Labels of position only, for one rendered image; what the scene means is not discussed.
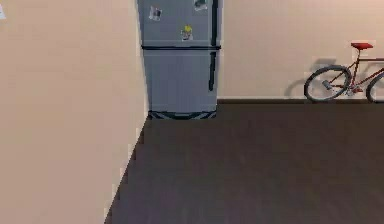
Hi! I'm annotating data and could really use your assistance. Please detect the grey fridge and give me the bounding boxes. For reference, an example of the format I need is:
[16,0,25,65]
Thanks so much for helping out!
[136,0,224,121]

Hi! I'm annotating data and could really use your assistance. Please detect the yellow fridge magnet note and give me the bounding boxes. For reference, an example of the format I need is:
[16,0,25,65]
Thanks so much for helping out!
[181,24,194,42]

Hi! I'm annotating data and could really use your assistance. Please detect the dark photo fridge magnet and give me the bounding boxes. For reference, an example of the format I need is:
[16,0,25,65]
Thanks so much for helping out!
[193,0,208,12]

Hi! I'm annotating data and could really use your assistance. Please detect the red bicycle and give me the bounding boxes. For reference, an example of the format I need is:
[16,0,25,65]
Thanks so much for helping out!
[303,41,384,104]

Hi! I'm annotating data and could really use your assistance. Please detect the long black fridge handle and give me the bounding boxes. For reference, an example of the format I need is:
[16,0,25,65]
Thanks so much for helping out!
[208,51,218,92]

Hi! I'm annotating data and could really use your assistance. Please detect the short black fridge handle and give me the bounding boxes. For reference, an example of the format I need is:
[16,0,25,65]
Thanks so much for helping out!
[210,0,220,47]

